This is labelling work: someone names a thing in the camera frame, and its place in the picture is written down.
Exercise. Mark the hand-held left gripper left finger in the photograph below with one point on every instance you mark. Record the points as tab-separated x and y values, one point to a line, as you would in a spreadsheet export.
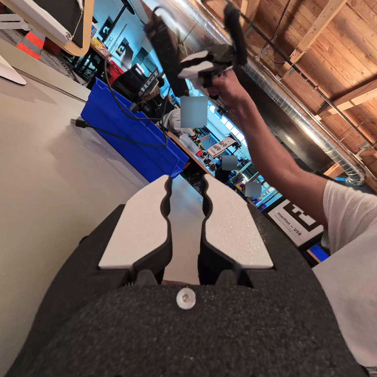
138	232

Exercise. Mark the standing picture card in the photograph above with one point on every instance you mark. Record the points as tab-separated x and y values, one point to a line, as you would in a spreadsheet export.
221	147

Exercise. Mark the white folding stand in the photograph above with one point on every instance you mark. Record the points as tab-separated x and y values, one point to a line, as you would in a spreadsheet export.
44	17

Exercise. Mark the person's right hand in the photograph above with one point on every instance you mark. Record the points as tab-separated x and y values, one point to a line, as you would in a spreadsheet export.
232	91

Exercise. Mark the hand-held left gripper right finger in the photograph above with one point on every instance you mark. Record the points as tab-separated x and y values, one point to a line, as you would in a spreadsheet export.
235	232

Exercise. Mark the person's white shirt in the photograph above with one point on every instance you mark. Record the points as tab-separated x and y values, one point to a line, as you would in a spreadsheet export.
347	265

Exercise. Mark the grey desk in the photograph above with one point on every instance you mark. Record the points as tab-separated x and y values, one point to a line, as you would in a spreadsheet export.
59	176

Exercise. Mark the silver ventilation duct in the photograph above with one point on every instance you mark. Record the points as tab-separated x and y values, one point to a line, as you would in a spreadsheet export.
294	112

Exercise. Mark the wooden table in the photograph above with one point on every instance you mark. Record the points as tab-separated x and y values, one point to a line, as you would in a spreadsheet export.
188	147

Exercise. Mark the framed marker sign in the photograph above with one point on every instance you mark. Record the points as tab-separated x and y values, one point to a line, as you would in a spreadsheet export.
294	223

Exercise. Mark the wooden board with dark panel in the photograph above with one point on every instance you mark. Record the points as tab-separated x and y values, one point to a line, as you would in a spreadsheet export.
85	29

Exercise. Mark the blue plastic bin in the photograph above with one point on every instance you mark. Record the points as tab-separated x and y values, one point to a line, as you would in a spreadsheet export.
132	138

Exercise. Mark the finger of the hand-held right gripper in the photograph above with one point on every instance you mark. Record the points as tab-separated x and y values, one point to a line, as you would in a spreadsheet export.
194	58
200	71

